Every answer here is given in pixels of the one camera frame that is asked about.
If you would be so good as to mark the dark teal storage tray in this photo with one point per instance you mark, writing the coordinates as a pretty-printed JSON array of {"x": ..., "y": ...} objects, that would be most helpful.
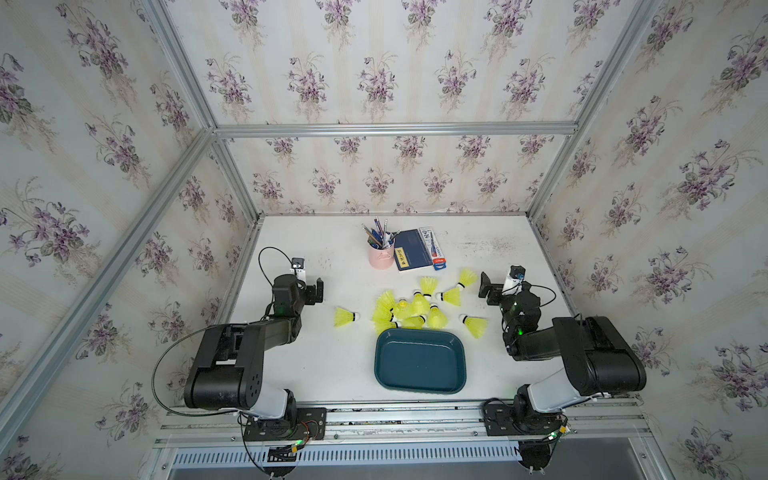
[{"x": 420, "y": 361}]

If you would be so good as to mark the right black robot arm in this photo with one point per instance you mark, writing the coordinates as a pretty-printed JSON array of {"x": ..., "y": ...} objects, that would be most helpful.
[{"x": 596, "y": 358}]

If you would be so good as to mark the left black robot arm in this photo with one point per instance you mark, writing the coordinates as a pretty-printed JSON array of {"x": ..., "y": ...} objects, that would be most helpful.
[{"x": 227, "y": 373}]

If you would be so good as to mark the pink pen cup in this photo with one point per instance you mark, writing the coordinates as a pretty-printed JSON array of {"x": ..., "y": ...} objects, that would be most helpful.
[{"x": 381, "y": 258}]

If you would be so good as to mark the aluminium front rail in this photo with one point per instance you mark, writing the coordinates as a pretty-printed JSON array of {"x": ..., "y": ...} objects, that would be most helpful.
[{"x": 390, "y": 422}]

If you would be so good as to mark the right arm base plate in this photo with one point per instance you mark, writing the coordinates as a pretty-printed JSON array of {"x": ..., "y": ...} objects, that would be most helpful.
[{"x": 519, "y": 419}]

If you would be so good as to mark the yellow shuttlecock pile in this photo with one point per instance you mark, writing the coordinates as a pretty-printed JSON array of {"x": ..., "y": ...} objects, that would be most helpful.
[
  {"x": 420, "y": 305},
  {"x": 385, "y": 304},
  {"x": 381, "y": 326},
  {"x": 436, "y": 318}
]

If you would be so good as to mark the yellow shuttlecock lower right pile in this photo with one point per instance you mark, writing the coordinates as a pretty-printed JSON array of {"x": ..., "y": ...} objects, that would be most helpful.
[{"x": 436, "y": 318}]

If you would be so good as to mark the yellow shuttlecock centre pile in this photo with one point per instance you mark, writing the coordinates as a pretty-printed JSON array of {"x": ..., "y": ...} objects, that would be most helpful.
[{"x": 420, "y": 305}]

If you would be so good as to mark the yellow shuttlecock lower left pile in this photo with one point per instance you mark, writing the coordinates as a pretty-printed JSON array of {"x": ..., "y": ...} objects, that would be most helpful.
[{"x": 381, "y": 326}]

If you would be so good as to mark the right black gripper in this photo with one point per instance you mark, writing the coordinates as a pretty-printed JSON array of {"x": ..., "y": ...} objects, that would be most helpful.
[{"x": 487, "y": 287}]

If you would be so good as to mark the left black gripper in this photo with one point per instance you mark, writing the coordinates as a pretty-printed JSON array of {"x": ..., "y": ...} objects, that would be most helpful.
[{"x": 310, "y": 292}]

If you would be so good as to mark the dark blue book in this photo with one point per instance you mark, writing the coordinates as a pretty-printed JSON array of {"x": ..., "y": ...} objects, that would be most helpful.
[{"x": 410, "y": 251}]

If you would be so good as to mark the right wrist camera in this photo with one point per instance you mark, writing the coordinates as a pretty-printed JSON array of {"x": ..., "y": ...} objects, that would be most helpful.
[{"x": 514, "y": 279}]

